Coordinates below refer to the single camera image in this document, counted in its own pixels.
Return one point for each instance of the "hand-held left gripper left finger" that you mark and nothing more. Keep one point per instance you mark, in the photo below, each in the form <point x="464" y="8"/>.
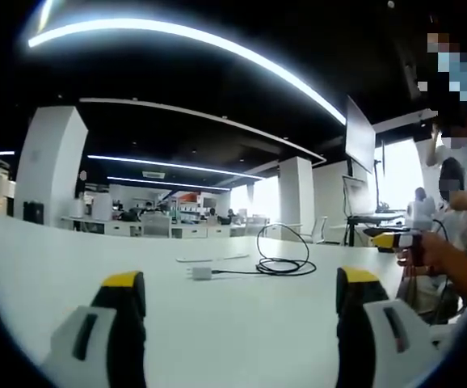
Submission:
<point x="120" y="323"/>

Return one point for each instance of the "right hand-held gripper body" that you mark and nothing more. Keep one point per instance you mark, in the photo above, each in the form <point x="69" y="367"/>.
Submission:
<point x="419" y="214"/>

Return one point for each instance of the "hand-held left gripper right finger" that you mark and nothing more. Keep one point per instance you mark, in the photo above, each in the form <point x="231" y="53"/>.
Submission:
<point x="363" y="323"/>

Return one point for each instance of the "white charger adapter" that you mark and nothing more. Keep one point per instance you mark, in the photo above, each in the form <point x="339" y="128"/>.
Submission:
<point x="200" y="273"/>

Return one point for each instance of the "white desk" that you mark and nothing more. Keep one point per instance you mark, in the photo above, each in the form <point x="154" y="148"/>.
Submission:
<point x="237" y="323"/>

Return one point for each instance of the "person's right hand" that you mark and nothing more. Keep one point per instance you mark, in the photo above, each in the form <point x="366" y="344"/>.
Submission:
<point x="425" y="252"/>

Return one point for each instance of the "black standing table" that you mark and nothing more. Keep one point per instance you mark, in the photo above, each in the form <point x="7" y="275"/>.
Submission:
<point x="375" y="218"/>

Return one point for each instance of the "white office chair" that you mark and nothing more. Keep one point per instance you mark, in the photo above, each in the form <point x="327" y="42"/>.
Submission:
<point x="318" y="230"/>

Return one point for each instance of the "white square pillar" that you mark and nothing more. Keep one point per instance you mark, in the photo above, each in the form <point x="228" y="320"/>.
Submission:
<point x="49" y="161"/>
<point x="296" y="198"/>

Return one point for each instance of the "large monitor screen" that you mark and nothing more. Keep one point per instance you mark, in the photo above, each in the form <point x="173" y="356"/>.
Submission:
<point x="360" y="133"/>

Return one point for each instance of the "white power strip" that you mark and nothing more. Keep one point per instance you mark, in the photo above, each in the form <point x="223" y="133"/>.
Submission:
<point x="217" y="257"/>

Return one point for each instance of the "black box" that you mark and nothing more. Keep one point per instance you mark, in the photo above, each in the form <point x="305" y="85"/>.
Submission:
<point x="33" y="211"/>

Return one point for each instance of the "straight ceiling light strip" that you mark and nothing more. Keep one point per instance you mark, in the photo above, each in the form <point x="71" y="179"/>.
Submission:
<point x="165" y="182"/>
<point x="169" y="164"/>

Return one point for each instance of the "long curved ceiling light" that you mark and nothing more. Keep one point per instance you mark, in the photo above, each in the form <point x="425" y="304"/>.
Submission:
<point x="136" y="22"/>

